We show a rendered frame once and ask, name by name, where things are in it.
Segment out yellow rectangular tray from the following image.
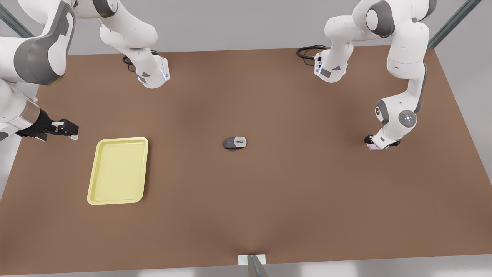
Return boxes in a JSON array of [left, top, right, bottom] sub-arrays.
[[87, 137, 149, 205]]

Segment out grey computer mouse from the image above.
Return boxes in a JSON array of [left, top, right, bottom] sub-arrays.
[[223, 136, 248, 152]]

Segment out black cable loop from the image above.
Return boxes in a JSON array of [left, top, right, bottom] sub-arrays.
[[122, 50, 160, 72], [296, 45, 328, 67]]

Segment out silver frame post with foot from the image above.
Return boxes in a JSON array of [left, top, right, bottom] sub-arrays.
[[238, 254, 270, 277]]

